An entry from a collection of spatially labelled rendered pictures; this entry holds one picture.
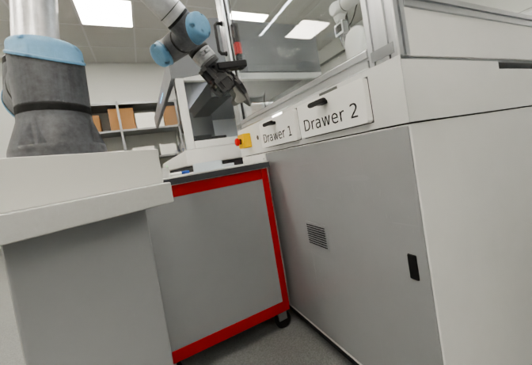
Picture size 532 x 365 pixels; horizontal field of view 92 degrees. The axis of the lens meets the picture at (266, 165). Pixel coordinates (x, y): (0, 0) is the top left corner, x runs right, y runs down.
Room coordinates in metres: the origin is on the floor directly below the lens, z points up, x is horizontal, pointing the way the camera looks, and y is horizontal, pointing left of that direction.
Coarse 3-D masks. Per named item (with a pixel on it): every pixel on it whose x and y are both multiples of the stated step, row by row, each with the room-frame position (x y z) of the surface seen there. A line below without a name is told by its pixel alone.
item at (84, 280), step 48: (144, 192) 0.46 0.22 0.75; (0, 240) 0.33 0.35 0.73; (48, 240) 0.40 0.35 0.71; (96, 240) 0.44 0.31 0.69; (144, 240) 0.49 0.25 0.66; (48, 288) 0.39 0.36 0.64; (96, 288) 0.43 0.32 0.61; (144, 288) 0.48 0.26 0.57; (48, 336) 0.38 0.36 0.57; (96, 336) 0.42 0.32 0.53; (144, 336) 0.47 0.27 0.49
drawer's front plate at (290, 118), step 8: (288, 112) 0.93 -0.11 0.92; (296, 112) 0.91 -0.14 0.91; (272, 120) 1.05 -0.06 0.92; (280, 120) 0.99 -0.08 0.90; (288, 120) 0.94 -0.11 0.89; (296, 120) 0.91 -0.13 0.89; (264, 128) 1.12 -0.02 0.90; (272, 128) 1.06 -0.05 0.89; (280, 128) 1.00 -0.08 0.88; (288, 128) 0.95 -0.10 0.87; (296, 128) 0.91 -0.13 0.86; (264, 136) 1.13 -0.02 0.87; (272, 136) 1.07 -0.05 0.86; (280, 136) 1.01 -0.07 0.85; (288, 136) 0.96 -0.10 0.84; (296, 136) 0.91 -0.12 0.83; (264, 144) 1.14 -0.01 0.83; (272, 144) 1.08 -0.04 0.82
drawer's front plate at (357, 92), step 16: (336, 96) 0.71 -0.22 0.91; (352, 96) 0.66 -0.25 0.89; (368, 96) 0.63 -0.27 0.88; (304, 112) 0.85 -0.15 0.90; (320, 112) 0.78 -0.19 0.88; (336, 112) 0.72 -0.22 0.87; (352, 112) 0.67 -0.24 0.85; (368, 112) 0.63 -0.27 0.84; (304, 128) 0.86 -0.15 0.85; (320, 128) 0.79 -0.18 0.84; (336, 128) 0.73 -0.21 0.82
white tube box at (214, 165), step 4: (216, 160) 1.12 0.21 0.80; (220, 160) 1.12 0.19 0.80; (192, 164) 1.09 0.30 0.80; (196, 164) 1.09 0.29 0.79; (200, 164) 1.10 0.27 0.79; (204, 164) 1.10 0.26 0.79; (208, 164) 1.11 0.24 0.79; (212, 164) 1.11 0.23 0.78; (216, 164) 1.12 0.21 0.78; (220, 164) 1.12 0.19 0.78; (196, 168) 1.09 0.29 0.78; (200, 168) 1.10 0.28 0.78; (204, 168) 1.10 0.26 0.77; (208, 168) 1.11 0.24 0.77; (212, 168) 1.11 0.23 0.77; (216, 168) 1.12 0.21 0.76; (220, 168) 1.12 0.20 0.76; (196, 172) 1.09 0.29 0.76
